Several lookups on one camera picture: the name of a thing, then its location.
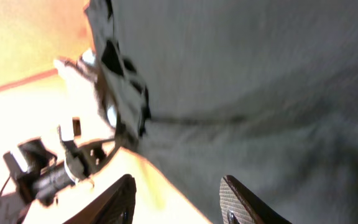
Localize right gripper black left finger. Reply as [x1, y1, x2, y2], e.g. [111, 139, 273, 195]
[64, 174, 137, 224]

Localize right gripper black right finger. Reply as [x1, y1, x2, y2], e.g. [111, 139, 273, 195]
[219, 175, 291, 224]

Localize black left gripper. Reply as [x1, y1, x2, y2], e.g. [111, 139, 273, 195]
[54, 39, 148, 146]

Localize black t-shirt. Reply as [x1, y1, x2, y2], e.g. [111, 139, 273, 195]
[86, 0, 358, 223]

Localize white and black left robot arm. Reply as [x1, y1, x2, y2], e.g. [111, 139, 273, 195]
[0, 41, 148, 223]

